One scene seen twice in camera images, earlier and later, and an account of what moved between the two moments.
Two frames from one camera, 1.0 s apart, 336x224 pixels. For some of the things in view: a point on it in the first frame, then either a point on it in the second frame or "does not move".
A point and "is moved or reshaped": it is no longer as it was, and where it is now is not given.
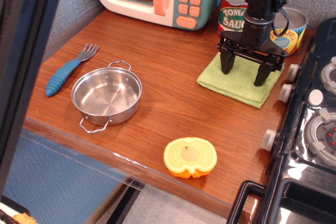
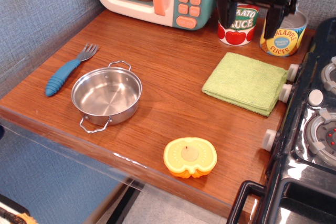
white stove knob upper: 292,72 does not move
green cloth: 238,85 is moved or reshaped
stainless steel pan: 106,94 does not move
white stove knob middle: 285,92 does not move
